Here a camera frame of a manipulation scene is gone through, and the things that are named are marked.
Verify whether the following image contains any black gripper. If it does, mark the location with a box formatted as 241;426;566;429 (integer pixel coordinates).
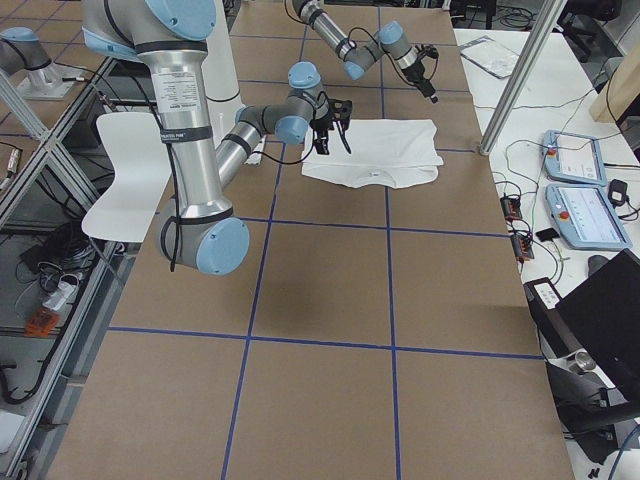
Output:
403;60;439;104
310;97;340;155

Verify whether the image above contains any white long-sleeve printed shirt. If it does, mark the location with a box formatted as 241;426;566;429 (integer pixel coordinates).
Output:
301;119;444;189

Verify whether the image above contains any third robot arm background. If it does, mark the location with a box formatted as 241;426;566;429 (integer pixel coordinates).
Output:
1;27;85;100

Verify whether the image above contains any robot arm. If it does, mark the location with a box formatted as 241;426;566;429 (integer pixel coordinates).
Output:
82;1;330;275
292;1;439;103

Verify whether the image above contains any white paper in sleeve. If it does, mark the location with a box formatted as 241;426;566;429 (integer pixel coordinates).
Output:
460;36;519;79

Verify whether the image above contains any black power strip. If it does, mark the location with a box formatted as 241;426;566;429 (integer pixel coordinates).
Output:
500;195;535;264

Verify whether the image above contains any upper blue teach pendant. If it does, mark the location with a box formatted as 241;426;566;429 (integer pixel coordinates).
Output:
542;130;607;187

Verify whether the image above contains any blue teach pendant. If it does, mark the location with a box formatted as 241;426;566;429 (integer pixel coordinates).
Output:
545;183;632;251
542;130;607;187

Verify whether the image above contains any lower blue teach pendant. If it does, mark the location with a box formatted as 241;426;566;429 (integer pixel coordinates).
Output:
545;183;632;251

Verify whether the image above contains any white plastic chair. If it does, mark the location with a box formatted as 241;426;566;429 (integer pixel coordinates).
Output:
82;112;170;243

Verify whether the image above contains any black laptop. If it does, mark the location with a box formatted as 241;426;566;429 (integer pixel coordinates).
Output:
556;249;639;400

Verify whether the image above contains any orange box under table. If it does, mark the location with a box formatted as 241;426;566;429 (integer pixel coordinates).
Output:
24;307;59;338

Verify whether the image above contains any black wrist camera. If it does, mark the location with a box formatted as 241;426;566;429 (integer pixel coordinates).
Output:
329;98;353;132
418;44;439;60

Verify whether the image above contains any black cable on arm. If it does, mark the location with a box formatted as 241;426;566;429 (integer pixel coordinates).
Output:
344;25;441;81
149;97;354;274

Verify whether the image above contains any aluminium frame post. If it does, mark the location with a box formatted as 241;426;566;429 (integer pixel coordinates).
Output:
478;0;567;156

